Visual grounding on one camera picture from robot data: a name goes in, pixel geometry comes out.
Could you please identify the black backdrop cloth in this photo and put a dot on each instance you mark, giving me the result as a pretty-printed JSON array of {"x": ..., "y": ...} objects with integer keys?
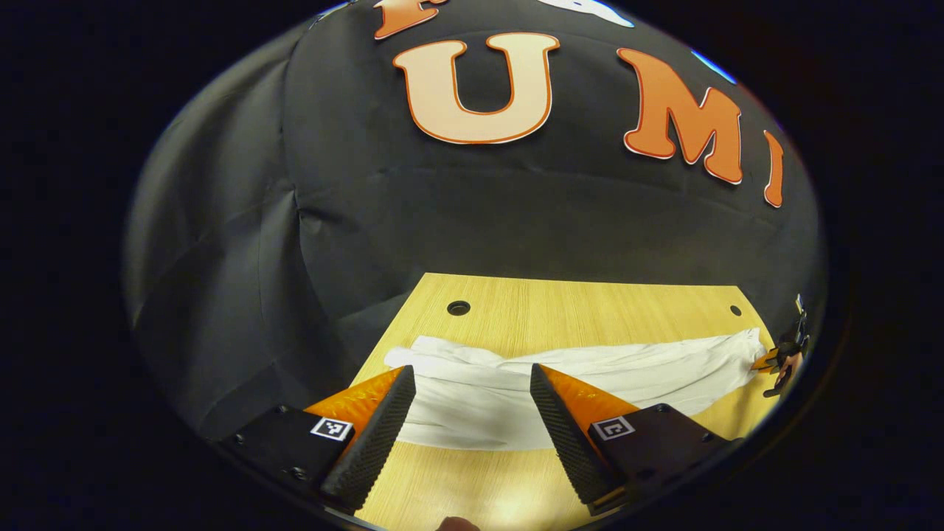
[{"x": 516, "y": 221}]

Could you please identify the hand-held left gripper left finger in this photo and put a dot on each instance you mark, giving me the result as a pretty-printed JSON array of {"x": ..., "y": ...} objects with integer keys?
[{"x": 372, "y": 442}]

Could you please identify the white jeans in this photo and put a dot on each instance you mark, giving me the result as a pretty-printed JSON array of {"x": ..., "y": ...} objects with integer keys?
[{"x": 472, "y": 398}]

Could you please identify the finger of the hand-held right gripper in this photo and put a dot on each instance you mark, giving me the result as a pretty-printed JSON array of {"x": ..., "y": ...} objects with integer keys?
[{"x": 765, "y": 361}]

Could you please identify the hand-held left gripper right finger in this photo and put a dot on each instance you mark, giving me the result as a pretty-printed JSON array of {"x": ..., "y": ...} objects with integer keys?
[{"x": 568, "y": 442}]

